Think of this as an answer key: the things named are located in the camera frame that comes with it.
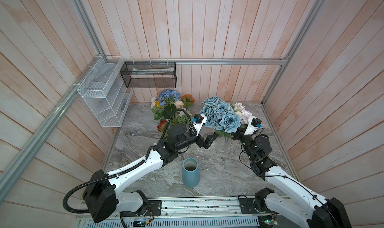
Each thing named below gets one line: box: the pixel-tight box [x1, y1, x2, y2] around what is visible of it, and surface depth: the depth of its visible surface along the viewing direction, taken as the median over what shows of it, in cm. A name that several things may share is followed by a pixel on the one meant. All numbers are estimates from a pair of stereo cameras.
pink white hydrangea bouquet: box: [231, 102, 253, 124], surface depth 73 cm
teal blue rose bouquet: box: [200, 96, 241, 134], surface depth 67 cm
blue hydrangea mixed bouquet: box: [150, 89, 184, 124], surface depth 112 cm
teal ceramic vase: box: [182, 157, 200, 188], surface depth 73 cm
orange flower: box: [181, 94, 196, 109], surface depth 117 cm
